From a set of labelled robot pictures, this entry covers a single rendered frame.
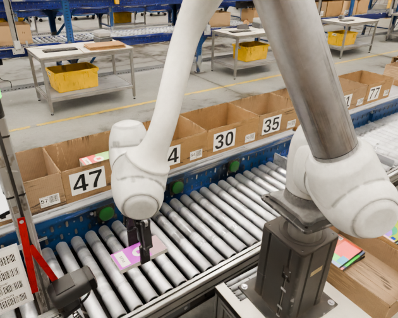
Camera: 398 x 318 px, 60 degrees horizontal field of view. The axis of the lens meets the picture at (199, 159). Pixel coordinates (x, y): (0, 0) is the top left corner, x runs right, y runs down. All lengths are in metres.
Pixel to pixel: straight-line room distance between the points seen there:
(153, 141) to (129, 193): 0.12
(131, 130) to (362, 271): 1.13
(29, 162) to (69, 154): 0.19
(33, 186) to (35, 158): 0.30
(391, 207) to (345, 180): 0.10
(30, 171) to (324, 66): 1.49
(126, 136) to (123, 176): 0.15
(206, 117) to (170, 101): 1.50
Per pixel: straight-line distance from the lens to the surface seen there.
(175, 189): 1.80
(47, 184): 1.58
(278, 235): 1.16
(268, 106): 2.59
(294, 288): 1.21
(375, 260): 1.69
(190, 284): 1.43
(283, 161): 2.19
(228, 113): 2.32
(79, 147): 1.88
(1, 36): 5.73
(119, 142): 0.85
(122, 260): 1.10
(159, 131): 0.72
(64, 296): 1.02
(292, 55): 0.68
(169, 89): 0.74
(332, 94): 0.73
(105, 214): 1.66
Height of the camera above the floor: 1.82
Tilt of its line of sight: 29 degrees down
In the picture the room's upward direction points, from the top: 1 degrees clockwise
